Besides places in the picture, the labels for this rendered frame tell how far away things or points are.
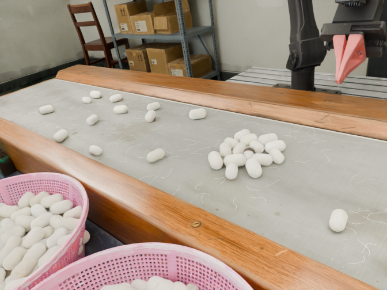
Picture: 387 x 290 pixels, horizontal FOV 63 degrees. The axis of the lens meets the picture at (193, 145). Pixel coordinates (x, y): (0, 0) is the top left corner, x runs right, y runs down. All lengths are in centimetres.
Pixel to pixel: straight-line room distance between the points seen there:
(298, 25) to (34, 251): 76
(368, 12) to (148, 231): 50
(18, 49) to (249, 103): 444
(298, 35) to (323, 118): 32
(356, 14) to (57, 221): 58
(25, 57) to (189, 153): 452
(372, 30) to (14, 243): 63
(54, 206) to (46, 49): 462
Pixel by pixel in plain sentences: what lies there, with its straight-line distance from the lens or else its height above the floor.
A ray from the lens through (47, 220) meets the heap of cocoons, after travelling 52.
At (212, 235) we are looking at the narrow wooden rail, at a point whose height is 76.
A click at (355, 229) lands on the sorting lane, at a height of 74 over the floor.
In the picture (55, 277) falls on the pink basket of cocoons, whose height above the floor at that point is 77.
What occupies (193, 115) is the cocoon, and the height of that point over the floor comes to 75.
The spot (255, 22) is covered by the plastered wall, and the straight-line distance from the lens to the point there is 291.
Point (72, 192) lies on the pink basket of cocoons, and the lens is 53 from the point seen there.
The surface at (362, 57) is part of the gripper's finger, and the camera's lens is 65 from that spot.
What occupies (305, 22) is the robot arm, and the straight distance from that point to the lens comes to 90.
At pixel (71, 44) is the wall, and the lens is 524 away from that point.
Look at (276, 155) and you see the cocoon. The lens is 51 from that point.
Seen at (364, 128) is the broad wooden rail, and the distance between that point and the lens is 60.
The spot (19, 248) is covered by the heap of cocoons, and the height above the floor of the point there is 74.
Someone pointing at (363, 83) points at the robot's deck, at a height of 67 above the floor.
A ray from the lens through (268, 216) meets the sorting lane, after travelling 42.
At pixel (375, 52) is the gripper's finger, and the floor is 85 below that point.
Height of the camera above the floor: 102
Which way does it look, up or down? 29 degrees down
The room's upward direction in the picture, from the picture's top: 9 degrees counter-clockwise
